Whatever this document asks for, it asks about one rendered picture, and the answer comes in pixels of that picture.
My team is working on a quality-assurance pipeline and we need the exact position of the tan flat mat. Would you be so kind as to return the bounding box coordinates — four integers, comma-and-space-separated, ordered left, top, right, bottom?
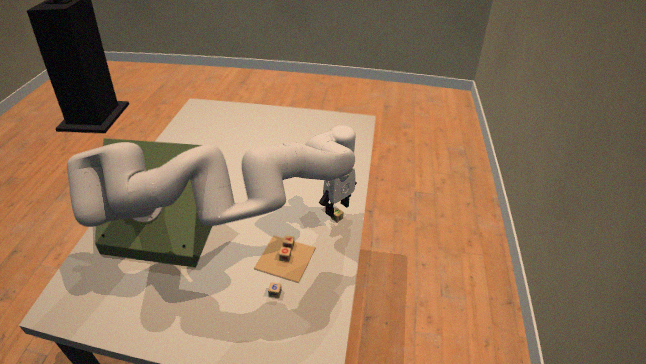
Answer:
254, 235, 316, 283

